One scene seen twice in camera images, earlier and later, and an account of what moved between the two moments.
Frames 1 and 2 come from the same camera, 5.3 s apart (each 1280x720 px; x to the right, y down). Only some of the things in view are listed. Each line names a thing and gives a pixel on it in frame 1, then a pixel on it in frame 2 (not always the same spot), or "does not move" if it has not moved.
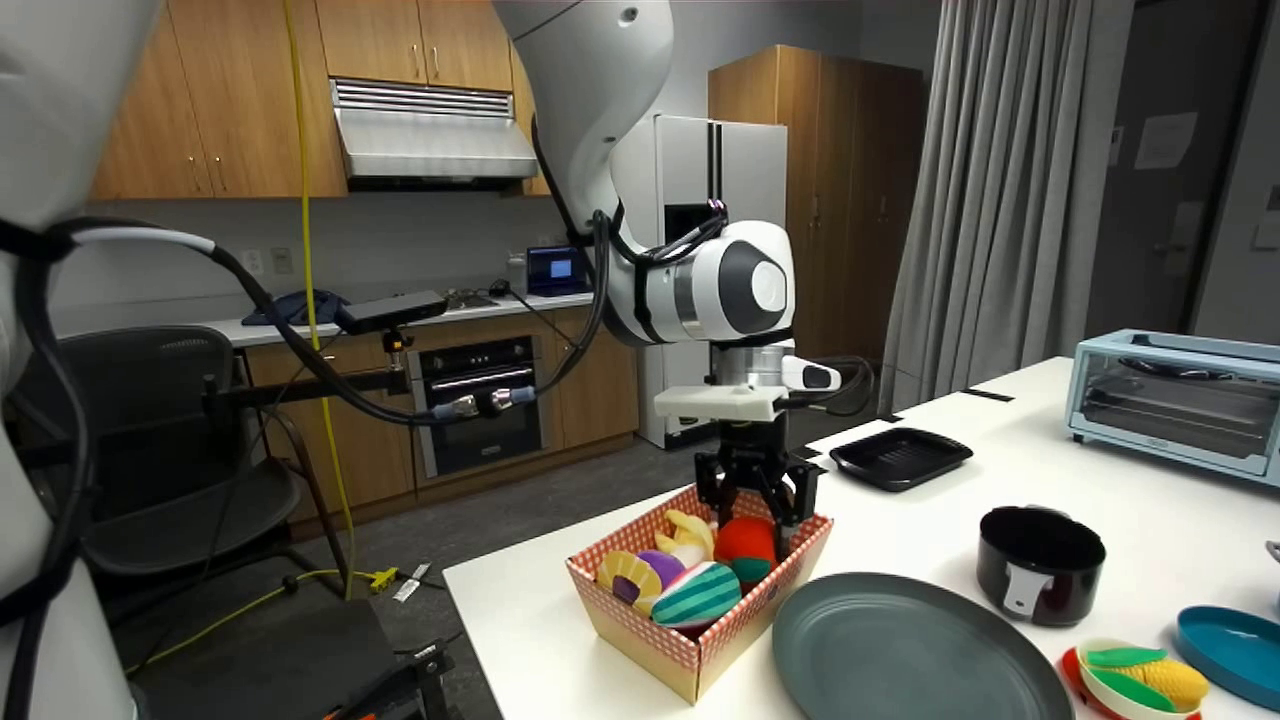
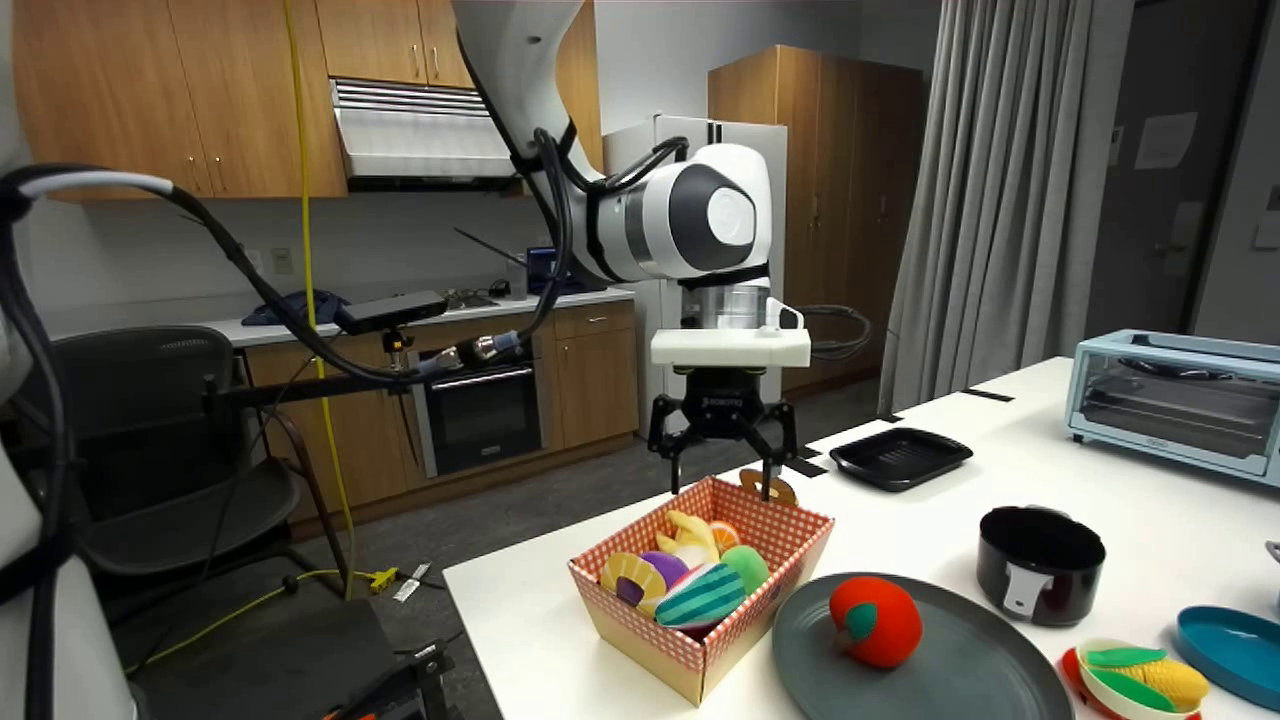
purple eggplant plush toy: [664, 570] does not move
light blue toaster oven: [1173, 394] does not move
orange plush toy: [744, 541] -> [872, 618]
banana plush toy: [688, 536] does not move
